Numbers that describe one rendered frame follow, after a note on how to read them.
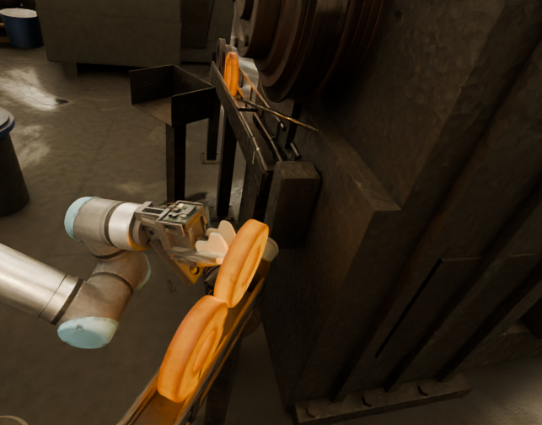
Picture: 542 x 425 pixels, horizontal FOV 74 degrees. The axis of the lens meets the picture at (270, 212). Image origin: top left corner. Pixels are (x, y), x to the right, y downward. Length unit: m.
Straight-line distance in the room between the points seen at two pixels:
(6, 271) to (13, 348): 0.82
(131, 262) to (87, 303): 0.13
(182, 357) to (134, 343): 0.93
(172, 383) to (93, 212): 0.36
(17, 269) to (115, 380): 0.74
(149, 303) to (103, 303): 0.80
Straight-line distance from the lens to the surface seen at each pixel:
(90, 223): 0.74
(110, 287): 0.77
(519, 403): 1.80
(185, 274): 0.70
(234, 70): 1.66
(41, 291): 0.74
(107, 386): 1.39
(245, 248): 0.56
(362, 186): 0.72
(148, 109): 1.55
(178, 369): 0.53
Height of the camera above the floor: 1.24
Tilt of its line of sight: 38 degrees down
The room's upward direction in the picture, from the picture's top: 12 degrees clockwise
